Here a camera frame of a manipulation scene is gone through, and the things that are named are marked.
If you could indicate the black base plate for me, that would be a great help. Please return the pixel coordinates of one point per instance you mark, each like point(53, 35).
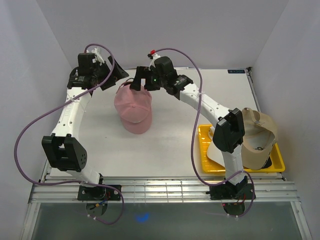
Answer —
point(220, 193)
point(110, 193)

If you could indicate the aluminium frame rail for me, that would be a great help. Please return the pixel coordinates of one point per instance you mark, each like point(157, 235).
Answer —
point(165, 191)

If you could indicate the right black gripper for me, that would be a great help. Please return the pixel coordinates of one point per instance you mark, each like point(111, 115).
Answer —
point(143, 72)

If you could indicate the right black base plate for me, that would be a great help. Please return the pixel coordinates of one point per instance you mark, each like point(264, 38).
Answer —
point(220, 193)

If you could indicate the pink baseball cap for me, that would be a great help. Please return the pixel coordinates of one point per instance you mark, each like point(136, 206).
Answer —
point(134, 108)

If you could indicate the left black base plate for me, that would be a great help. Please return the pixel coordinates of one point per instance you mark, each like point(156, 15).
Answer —
point(110, 193)

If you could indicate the yellow plastic tray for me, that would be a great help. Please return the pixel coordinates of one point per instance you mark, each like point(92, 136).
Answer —
point(210, 167)

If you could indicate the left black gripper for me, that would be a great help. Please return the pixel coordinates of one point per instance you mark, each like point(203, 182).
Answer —
point(118, 73)

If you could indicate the beige baseball cap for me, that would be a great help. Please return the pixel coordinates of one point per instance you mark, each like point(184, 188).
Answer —
point(261, 134)

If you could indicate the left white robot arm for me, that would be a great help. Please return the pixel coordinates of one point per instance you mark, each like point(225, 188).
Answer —
point(62, 148)

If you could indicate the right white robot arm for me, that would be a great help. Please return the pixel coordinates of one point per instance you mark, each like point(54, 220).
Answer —
point(228, 125)

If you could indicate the white baseball cap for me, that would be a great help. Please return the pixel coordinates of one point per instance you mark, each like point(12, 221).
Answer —
point(213, 153)

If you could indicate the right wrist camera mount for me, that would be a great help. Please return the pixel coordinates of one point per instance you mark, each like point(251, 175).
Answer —
point(153, 56)

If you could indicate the right black corner label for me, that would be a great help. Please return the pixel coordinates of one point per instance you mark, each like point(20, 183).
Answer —
point(236, 71)

